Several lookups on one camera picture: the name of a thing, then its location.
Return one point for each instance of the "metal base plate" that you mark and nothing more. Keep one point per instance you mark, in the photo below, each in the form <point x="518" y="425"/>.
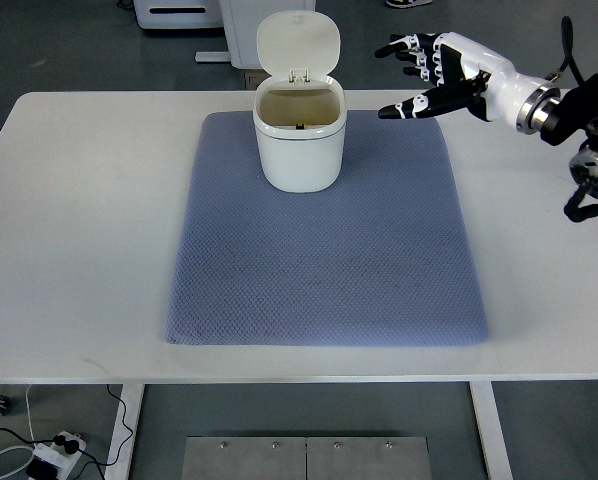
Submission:
<point x="321" y="457"/>

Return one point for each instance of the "white table leg left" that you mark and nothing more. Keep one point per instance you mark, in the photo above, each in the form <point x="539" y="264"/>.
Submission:
<point x="118" y="464"/>

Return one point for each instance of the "white power strip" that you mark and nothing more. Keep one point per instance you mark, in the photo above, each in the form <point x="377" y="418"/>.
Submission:
<point x="57" y="459"/>

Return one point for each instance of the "white table leg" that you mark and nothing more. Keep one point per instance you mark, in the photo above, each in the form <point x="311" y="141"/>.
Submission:
<point x="490" y="431"/>
<point x="118" y="464"/>

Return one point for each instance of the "white appliance with slot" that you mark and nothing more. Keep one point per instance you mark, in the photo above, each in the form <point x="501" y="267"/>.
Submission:
<point x="177" y="14"/>

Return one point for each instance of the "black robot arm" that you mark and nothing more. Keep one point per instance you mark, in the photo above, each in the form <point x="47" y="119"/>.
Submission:
<point x="557" y="119"/>

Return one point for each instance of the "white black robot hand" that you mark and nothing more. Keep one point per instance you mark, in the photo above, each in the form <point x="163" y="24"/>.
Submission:
<point x="466" y="75"/>

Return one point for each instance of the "blue textured mat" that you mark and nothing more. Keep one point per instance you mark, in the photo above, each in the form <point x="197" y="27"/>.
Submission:
<point x="380" y="258"/>

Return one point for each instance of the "white trash bin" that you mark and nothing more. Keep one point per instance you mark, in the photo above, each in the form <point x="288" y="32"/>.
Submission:
<point x="300" y="111"/>

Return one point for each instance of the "shoe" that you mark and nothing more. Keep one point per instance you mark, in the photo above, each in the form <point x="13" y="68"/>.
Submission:
<point x="405" y="4"/>

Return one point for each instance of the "white table leg right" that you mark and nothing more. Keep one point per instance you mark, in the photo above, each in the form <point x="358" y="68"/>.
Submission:
<point x="490" y="431"/>

